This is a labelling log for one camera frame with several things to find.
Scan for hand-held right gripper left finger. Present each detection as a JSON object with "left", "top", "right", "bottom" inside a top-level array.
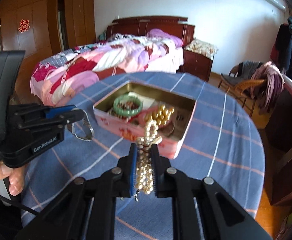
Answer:
[{"left": 15, "top": 142, "right": 138, "bottom": 240}]

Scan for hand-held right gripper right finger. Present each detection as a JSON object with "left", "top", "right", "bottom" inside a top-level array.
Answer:
[{"left": 150, "top": 143, "right": 274, "bottom": 240}]

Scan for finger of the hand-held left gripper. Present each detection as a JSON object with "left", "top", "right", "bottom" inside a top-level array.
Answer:
[
  {"left": 17, "top": 108, "right": 85, "bottom": 130},
  {"left": 12, "top": 104, "right": 78, "bottom": 120}
]

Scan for cream pearl necklace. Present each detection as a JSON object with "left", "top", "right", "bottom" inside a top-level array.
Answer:
[{"left": 135, "top": 120, "right": 163, "bottom": 202}]

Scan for silver metal bracelet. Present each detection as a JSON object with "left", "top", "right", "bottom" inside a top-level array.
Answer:
[{"left": 71, "top": 109, "right": 95, "bottom": 142}]

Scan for pink floral tin box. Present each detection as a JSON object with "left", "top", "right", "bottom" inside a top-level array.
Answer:
[{"left": 93, "top": 81, "right": 197, "bottom": 160}]

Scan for gold bead bracelet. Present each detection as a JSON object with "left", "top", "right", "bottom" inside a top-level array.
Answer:
[{"left": 145, "top": 105, "right": 175, "bottom": 128}]

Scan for green jade bangle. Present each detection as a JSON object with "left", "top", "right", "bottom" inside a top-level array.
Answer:
[{"left": 113, "top": 94, "right": 143, "bottom": 117}]

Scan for person's left hand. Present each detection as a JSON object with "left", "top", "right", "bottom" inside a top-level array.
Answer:
[{"left": 0, "top": 164, "right": 26, "bottom": 198}]

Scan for white paper sheet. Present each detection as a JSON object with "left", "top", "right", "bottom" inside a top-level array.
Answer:
[{"left": 128, "top": 92, "right": 159, "bottom": 108}]

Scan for pink patchwork quilt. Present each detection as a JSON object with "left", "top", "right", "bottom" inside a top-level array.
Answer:
[{"left": 31, "top": 34, "right": 184, "bottom": 107}]

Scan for red paper decoration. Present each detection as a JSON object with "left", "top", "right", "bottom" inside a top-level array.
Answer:
[{"left": 17, "top": 19, "right": 31, "bottom": 33}]

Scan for brown wooden wardrobe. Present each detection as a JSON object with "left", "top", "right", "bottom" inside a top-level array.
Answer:
[{"left": 0, "top": 0, "right": 96, "bottom": 101}]

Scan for red wooden nightstand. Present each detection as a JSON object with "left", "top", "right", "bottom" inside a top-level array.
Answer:
[{"left": 180, "top": 49, "right": 214, "bottom": 82}]

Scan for red wooden bed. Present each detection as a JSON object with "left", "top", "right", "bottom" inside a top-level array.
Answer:
[{"left": 30, "top": 16, "right": 196, "bottom": 107}]

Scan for purple pillow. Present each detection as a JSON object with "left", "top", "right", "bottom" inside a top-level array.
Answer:
[{"left": 146, "top": 28, "right": 184, "bottom": 47}]

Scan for wicker chair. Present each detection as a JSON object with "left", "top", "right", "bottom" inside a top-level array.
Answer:
[{"left": 218, "top": 61, "right": 269, "bottom": 111}]

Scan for floral cloth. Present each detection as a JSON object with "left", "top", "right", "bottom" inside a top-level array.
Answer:
[{"left": 185, "top": 38, "right": 219, "bottom": 60}]

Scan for dark wooden furniture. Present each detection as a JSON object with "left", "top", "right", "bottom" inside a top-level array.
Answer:
[{"left": 264, "top": 90, "right": 292, "bottom": 207}]

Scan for grey garment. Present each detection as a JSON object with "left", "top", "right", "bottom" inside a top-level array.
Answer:
[{"left": 237, "top": 60, "right": 264, "bottom": 81}]

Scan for pink purple garment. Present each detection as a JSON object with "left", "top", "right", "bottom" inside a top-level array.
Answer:
[{"left": 251, "top": 61, "right": 285, "bottom": 116}]

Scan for dark hanging clothes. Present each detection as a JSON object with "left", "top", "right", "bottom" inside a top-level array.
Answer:
[{"left": 271, "top": 16, "right": 292, "bottom": 81}]

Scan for black cable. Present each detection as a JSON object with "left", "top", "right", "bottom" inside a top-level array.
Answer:
[{"left": 0, "top": 182, "right": 41, "bottom": 216}]

